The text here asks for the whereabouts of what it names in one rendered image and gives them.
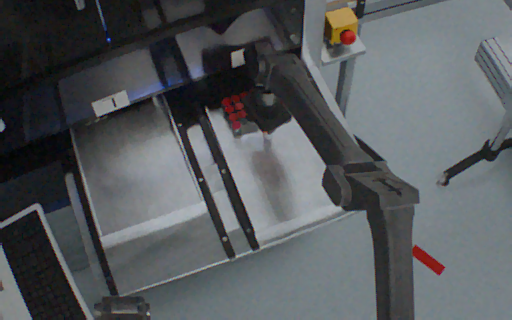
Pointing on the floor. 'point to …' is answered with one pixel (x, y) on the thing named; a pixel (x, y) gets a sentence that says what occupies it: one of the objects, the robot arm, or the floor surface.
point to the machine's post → (312, 21)
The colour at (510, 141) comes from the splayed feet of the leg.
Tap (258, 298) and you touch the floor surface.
